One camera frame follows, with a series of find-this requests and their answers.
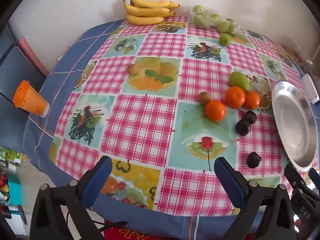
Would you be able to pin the large green jujube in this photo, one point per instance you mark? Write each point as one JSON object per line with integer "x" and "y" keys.
{"x": 225, "y": 39}
{"x": 239, "y": 81}

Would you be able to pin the yellow banana bunch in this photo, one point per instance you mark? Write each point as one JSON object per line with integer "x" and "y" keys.
{"x": 145, "y": 11}

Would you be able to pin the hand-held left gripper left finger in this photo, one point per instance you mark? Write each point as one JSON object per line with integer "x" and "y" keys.
{"x": 97, "y": 182}

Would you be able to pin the pile of wrapped jujubes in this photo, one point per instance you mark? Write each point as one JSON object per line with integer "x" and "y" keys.
{"x": 222, "y": 26}

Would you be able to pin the checkered fruit-print tablecloth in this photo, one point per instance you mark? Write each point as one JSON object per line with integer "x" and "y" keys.
{"x": 70, "y": 55}

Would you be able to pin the red cloth with yellow print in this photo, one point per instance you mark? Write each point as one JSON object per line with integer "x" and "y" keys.
{"x": 125, "y": 233}

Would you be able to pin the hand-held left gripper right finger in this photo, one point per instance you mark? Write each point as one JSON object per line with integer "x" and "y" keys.
{"x": 228, "y": 182}

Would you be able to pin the orange plastic cup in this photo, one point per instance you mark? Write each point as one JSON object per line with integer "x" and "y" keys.
{"x": 28, "y": 98}

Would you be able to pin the dark plum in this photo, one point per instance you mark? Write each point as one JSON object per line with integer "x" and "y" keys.
{"x": 250, "y": 116}
{"x": 243, "y": 128}
{"x": 253, "y": 160}

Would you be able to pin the dark grey chair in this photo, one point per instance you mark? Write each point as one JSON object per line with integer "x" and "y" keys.
{"x": 17, "y": 67}

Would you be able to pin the clear plastic jujube tray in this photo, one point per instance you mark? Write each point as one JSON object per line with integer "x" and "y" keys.
{"x": 205, "y": 21}

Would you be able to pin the round brown longan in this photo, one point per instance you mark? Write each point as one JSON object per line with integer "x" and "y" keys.
{"x": 133, "y": 69}
{"x": 205, "y": 97}

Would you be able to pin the orange tangerine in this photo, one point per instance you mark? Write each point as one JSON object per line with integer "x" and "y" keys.
{"x": 235, "y": 97}
{"x": 253, "y": 100}
{"x": 215, "y": 110}

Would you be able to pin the clear plastic longan container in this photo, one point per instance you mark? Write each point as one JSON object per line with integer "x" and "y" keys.
{"x": 297, "y": 55}

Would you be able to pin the teal box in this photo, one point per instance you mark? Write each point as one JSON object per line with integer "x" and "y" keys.
{"x": 14, "y": 190}

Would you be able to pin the pile of brown longans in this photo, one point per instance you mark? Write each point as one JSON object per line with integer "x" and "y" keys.
{"x": 295, "y": 56}

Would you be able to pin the pink board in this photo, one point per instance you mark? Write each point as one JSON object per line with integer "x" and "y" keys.
{"x": 28, "y": 52}

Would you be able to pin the white plastic box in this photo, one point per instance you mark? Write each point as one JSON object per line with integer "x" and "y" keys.
{"x": 310, "y": 90}

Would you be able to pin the round metal plate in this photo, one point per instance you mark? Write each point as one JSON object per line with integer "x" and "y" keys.
{"x": 292, "y": 120}

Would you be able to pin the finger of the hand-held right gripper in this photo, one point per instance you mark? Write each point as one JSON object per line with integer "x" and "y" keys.
{"x": 315, "y": 178}
{"x": 295, "y": 180}

